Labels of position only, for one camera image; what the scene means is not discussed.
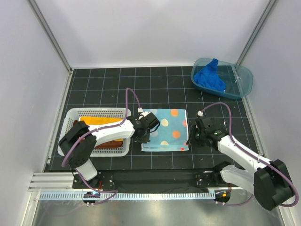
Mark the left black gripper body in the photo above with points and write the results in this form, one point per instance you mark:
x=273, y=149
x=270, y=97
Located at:
x=145, y=139

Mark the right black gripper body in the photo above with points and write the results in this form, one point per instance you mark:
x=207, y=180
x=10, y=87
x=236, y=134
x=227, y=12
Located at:
x=197, y=137

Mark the light blue polka-dot towel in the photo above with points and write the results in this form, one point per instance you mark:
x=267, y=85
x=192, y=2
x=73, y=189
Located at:
x=172, y=133

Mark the brown towel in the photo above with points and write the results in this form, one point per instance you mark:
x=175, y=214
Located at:
x=107, y=145

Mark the blue patterned towel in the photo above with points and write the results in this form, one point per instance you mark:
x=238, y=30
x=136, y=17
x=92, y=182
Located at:
x=89, y=120

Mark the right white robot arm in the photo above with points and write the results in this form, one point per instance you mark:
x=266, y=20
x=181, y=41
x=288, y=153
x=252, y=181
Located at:
x=268, y=181

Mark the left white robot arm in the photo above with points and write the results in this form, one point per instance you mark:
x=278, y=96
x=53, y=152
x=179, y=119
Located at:
x=79, y=142

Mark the white perforated plastic basket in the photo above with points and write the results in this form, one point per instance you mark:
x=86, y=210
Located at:
x=75, y=113

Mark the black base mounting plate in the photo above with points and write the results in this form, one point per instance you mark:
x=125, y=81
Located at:
x=157, y=181

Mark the bright blue cloth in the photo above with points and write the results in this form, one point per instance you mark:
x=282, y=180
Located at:
x=208, y=77

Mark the blue plastic tub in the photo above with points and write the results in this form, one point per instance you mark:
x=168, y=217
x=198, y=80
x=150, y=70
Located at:
x=238, y=79

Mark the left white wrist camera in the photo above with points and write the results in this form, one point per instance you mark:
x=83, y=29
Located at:
x=142, y=113

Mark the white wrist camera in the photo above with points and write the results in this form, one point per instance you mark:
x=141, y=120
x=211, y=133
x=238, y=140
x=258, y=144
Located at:
x=142, y=113
x=200, y=114

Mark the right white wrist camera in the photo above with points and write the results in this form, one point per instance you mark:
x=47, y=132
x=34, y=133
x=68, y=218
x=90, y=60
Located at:
x=200, y=114

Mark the aluminium front rail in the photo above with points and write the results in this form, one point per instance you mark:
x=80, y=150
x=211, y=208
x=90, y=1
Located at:
x=51, y=181

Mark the right aluminium frame post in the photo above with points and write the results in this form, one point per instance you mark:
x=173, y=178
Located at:
x=257, y=29

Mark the aluminium frame post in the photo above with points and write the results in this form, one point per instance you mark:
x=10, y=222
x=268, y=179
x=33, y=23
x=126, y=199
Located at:
x=47, y=30
x=257, y=29

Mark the left aluminium frame post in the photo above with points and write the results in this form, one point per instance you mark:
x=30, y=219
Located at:
x=47, y=30

